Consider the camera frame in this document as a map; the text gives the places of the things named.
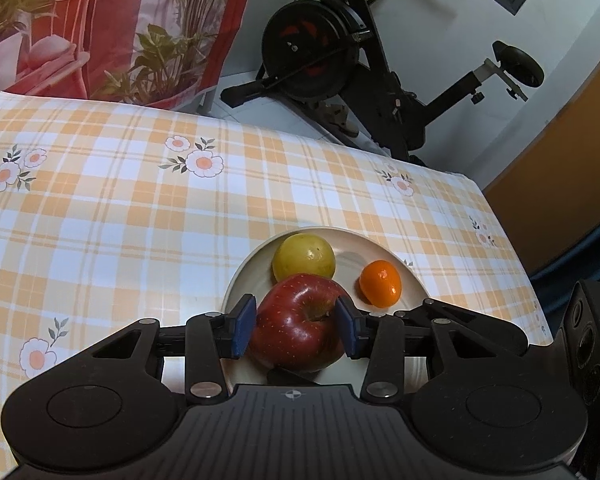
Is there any orange mandarin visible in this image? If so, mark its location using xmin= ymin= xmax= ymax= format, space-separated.
xmin=358 ymin=260 xmax=402 ymax=307

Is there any printed pink backdrop cloth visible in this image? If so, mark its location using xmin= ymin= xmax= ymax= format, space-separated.
xmin=0 ymin=0 xmax=261 ymax=111

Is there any wooden door panel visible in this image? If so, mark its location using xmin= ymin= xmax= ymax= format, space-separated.
xmin=482 ymin=50 xmax=600 ymax=276

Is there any checked floral tablecloth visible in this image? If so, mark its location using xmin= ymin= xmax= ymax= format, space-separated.
xmin=0 ymin=91 xmax=553 ymax=471

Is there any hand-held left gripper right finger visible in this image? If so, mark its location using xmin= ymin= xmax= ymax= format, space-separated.
xmin=334 ymin=296 xmax=531 ymax=405

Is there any yellow-green apple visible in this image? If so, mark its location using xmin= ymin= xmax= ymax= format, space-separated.
xmin=271 ymin=232 xmax=337 ymax=283

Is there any cream round plate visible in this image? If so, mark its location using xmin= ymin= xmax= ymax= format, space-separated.
xmin=221 ymin=227 xmax=430 ymax=395

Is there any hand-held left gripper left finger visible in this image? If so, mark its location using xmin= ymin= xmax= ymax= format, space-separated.
xmin=92 ymin=294 xmax=257 ymax=406

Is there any black exercise bike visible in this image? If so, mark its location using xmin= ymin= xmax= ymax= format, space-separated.
xmin=221 ymin=0 xmax=546 ymax=167

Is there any red apple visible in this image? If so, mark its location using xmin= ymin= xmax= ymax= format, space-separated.
xmin=250 ymin=273 xmax=353 ymax=373

